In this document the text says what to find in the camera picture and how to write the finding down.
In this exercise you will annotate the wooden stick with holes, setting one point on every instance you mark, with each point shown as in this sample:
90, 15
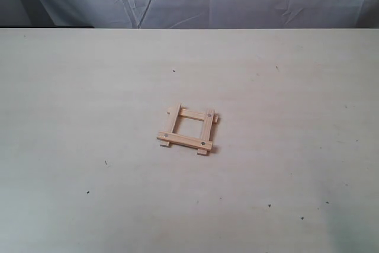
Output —
185, 140
206, 127

